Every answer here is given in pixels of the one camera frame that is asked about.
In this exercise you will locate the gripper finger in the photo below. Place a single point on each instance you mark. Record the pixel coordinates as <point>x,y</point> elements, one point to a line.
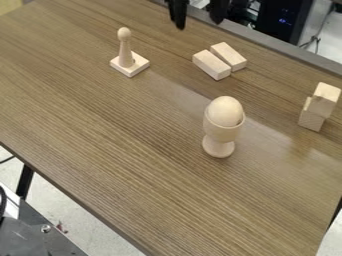
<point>218,11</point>
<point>179,15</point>

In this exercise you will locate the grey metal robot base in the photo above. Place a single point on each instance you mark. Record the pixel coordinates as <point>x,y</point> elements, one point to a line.
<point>26,233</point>

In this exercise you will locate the rectangular wooden block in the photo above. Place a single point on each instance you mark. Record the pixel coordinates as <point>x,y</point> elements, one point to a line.
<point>211,65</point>
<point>229,55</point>

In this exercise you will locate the wooden cube block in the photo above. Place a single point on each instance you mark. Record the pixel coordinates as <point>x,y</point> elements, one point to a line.
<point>325,98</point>

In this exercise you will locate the wooden pawn peg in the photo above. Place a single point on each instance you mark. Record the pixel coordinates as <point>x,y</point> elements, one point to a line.
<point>125,50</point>

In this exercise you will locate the black computer tower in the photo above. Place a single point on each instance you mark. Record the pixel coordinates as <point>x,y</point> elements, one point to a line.
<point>285,18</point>

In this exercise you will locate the wooden egg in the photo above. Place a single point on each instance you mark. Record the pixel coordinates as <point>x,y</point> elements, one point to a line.
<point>225,110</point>

